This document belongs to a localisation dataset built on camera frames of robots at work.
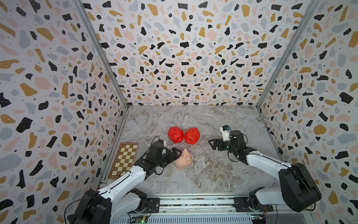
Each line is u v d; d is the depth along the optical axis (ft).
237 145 2.26
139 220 2.31
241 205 2.39
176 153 2.46
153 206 2.42
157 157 2.16
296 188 1.40
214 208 2.40
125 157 2.89
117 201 1.47
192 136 3.00
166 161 2.44
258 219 2.35
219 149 2.60
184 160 2.67
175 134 3.05
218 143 2.59
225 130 2.62
